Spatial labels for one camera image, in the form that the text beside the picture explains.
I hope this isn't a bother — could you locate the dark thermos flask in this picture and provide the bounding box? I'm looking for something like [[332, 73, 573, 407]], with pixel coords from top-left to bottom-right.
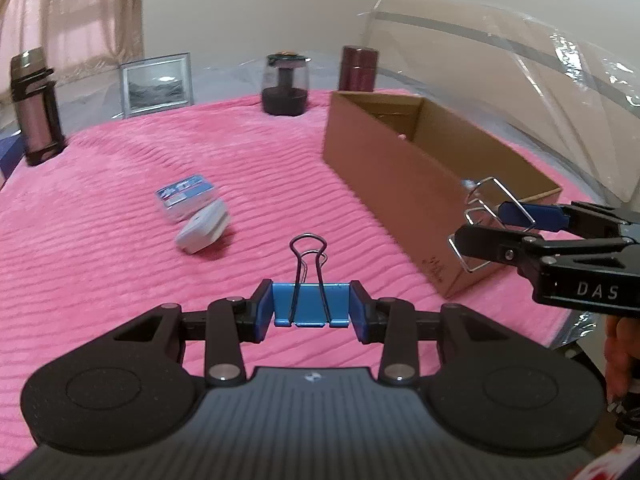
[[9, 47, 66, 167]]

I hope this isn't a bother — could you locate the silver wire binder clip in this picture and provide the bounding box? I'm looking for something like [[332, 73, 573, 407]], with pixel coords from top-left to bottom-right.
[[446, 176, 527, 274]]

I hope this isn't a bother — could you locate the blue book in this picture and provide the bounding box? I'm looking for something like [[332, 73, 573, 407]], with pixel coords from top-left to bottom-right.
[[0, 134, 22, 189]]

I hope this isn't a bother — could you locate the person's right hand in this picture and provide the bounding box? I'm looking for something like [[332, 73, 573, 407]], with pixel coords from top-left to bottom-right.
[[603, 316, 637, 404]]

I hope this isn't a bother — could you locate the pink ribbed blanket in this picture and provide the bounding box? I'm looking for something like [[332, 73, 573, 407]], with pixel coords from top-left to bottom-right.
[[0, 87, 582, 467]]

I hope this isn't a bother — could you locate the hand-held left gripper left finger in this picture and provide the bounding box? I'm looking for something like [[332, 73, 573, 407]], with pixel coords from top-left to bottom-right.
[[112, 279, 275, 387]]

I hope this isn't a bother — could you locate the clear plastic sheet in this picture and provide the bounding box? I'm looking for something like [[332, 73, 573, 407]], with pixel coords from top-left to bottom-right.
[[190, 0, 640, 207]]

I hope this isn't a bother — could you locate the white plug adapter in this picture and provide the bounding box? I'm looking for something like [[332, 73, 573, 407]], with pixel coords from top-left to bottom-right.
[[174, 199, 232, 255]]

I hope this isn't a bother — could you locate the red white printed item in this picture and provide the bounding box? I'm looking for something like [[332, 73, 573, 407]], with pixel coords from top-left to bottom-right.
[[574, 441, 640, 480]]

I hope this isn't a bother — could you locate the beige curtain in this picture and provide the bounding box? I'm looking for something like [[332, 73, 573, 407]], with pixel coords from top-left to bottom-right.
[[0, 0, 147, 107]]

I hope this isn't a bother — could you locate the blue binder clip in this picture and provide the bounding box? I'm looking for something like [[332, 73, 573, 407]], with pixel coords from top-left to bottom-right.
[[272, 233, 354, 330]]

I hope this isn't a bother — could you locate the brown cardboard box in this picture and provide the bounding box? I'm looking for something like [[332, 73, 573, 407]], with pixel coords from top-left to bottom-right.
[[322, 91, 564, 301]]

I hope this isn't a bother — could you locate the maroon canister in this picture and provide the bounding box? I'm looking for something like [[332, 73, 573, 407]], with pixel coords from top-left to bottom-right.
[[338, 45, 379, 94]]

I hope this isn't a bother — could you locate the blue card box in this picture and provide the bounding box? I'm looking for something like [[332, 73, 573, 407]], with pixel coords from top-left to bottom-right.
[[155, 173, 221, 224]]

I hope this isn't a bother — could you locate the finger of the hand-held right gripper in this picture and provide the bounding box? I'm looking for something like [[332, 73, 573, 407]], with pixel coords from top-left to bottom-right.
[[451, 224, 640, 273], [499, 200, 640, 241]]

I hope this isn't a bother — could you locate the silver picture frame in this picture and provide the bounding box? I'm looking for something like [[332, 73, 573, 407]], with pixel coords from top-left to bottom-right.
[[119, 51, 195, 119]]

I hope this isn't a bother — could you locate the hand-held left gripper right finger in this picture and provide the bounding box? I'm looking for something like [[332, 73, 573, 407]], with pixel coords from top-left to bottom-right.
[[350, 280, 502, 387]]

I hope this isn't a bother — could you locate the dark glass jar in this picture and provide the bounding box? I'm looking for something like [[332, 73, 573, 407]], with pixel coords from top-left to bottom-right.
[[260, 51, 310, 116]]

